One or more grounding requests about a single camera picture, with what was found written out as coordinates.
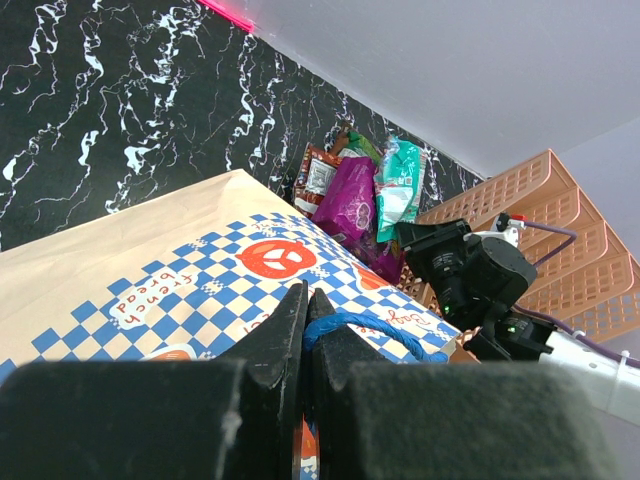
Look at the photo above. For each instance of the pink desk organizer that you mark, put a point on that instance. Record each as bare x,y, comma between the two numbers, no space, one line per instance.
593,284

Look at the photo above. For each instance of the purple snack bag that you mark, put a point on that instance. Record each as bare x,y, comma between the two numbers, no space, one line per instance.
348,214

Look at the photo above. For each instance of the checkered paper bag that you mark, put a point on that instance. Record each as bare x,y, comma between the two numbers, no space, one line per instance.
186,277

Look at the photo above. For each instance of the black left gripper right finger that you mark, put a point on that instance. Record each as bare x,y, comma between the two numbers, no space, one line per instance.
376,419

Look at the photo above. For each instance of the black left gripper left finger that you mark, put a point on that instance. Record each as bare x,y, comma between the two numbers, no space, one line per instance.
237,416

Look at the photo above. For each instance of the brown Kettle chips bag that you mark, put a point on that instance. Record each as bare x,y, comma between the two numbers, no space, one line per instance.
341,139

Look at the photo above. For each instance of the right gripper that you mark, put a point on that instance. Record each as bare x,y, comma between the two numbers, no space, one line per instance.
438,253

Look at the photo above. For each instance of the teal mint candy bag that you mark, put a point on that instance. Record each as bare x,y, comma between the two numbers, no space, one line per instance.
398,184

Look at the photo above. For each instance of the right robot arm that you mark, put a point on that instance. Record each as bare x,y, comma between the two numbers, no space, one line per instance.
496,275

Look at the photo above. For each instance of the orange Doritos bag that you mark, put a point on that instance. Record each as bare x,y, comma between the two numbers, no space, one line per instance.
317,171

